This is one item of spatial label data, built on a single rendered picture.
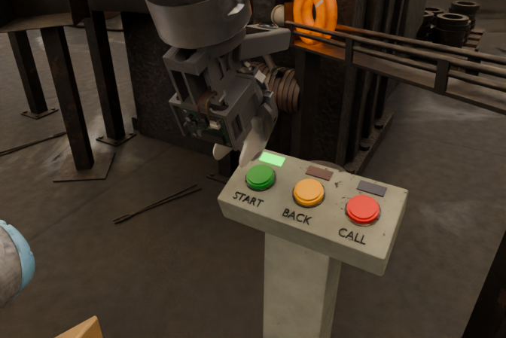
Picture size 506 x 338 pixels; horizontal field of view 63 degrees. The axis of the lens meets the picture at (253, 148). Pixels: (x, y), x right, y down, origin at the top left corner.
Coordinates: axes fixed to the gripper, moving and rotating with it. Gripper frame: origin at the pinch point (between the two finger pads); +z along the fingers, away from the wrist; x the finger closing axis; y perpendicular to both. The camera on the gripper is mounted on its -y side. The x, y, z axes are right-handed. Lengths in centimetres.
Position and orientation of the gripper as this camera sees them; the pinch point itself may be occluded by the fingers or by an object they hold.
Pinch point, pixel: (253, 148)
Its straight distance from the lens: 55.0
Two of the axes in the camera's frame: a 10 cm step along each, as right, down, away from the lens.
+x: 8.7, 2.5, -4.2
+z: 1.7, 6.6, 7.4
